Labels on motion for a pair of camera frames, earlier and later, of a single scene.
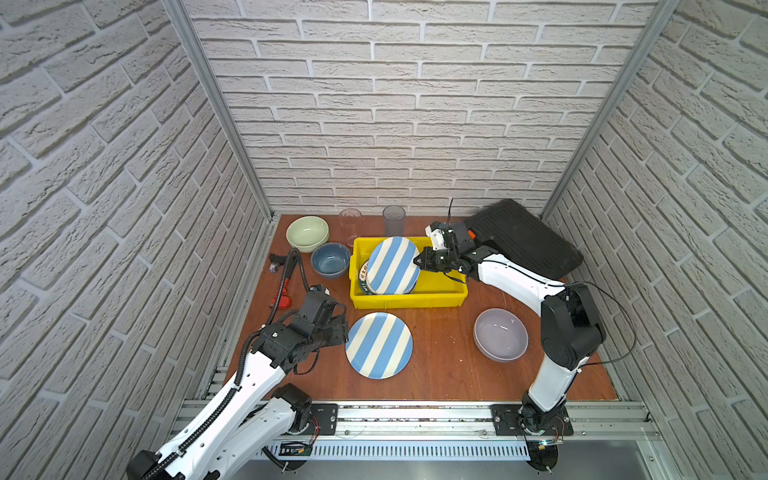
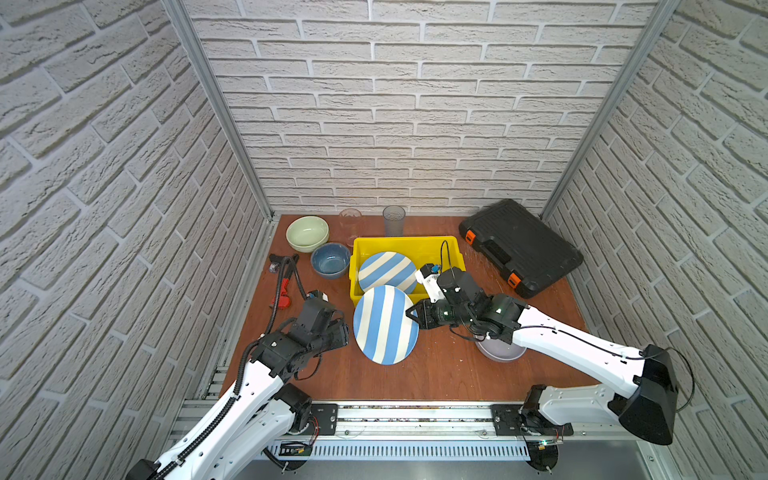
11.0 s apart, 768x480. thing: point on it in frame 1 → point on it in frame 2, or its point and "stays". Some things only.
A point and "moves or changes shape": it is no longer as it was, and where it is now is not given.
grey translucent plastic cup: [394, 216] stays
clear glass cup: [350, 220] stays
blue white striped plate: [391, 267] moves or changes shape
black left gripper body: [335, 332] stays
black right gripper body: [443, 260] → [442, 314]
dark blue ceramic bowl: [330, 260] stays
